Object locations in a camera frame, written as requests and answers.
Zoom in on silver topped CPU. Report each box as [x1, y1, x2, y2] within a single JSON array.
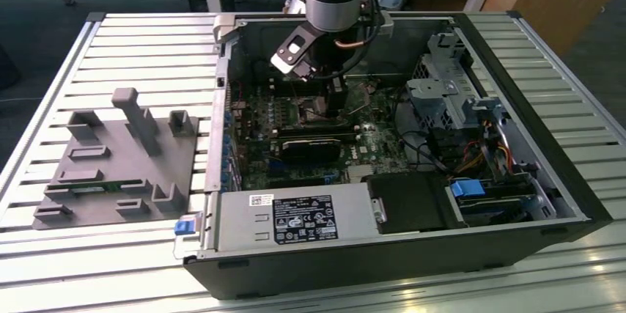
[[306, 97, 330, 118]]

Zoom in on black RAM slot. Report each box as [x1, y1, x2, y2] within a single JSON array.
[[274, 126, 357, 135], [277, 131, 358, 141]]

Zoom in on blue case latch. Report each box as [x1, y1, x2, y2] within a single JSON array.
[[174, 217, 203, 236]]

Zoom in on black plastic shroud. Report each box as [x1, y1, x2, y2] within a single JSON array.
[[365, 172, 464, 235]]

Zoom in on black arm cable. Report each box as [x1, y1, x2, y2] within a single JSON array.
[[337, 0, 389, 80]]

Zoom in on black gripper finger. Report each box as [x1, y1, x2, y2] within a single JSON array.
[[327, 77, 350, 118]]

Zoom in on silver drive cage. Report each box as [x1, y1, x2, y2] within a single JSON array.
[[405, 32, 505, 130]]

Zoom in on black graphics card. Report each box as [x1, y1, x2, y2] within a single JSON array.
[[279, 138, 342, 164]]

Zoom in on copper coloured cable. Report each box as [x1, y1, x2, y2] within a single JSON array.
[[334, 36, 369, 51]]

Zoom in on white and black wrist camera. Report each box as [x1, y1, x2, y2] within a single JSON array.
[[270, 26, 321, 73]]

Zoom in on green motherboard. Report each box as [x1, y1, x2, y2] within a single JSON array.
[[227, 74, 417, 191]]

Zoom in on grey parts rack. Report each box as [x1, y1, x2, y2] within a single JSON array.
[[30, 87, 202, 232]]

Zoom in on black PC case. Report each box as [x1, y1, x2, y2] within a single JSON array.
[[182, 10, 616, 301]]

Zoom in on blue disk carrier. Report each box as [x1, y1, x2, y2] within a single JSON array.
[[450, 180, 486, 199]]

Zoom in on coloured power wire bundle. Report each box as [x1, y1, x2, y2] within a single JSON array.
[[460, 118, 518, 177]]

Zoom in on silver power supply with label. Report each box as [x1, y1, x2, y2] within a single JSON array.
[[214, 190, 383, 254]]

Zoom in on silver chipset heat sink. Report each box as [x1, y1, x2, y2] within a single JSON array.
[[347, 165, 373, 183]]

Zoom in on green RAM stick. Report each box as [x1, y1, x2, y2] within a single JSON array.
[[72, 180, 146, 194]]

